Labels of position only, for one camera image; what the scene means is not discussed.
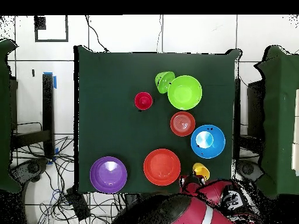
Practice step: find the yellow cup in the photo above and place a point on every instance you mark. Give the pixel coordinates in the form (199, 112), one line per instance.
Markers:
(201, 170)

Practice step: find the large orange bowl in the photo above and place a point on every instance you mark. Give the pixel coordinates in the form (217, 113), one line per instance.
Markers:
(161, 166)

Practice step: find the blue bowl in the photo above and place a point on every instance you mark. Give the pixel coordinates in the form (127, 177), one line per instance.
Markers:
(208, 149)

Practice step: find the small orange bowl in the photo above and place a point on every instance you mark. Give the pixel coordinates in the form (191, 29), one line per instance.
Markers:
(183, 123)

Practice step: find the large purple bowl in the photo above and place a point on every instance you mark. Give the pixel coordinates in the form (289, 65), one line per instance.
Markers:
(108, 175)

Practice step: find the large green bowl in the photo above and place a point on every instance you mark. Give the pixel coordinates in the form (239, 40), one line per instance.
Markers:
(184, 92)

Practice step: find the red cup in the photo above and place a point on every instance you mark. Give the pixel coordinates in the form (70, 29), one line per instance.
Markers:
(143, 100)

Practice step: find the small green bowl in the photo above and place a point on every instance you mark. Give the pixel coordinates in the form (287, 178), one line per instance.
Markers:
(162, 80)

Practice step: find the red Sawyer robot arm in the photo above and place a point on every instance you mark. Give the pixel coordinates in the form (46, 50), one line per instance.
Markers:
(193, 210)

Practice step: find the black box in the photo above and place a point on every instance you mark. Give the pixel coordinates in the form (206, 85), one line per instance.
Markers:
(255, 109)

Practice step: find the black power strip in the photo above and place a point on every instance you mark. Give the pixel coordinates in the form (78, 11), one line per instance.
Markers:
(78, 204)

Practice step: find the green cloth side table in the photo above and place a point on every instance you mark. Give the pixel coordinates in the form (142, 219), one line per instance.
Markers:
(280, 116)
(4, 151)

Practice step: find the dark green tablecloth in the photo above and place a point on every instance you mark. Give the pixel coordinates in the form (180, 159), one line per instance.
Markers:
(112, 70)

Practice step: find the black office chair base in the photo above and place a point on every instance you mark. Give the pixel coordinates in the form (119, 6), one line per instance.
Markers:
(30, 169)

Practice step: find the black metal stand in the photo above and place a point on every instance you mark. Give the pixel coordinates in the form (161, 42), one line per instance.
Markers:
(48, 105)

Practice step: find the blue tape strip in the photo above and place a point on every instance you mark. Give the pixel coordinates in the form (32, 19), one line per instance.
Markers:
(55, 82)

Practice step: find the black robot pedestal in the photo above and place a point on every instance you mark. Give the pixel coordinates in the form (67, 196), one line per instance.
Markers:
(130, 198)

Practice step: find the black square floor frame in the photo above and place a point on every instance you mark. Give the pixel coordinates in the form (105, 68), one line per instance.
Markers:
(51, 40)

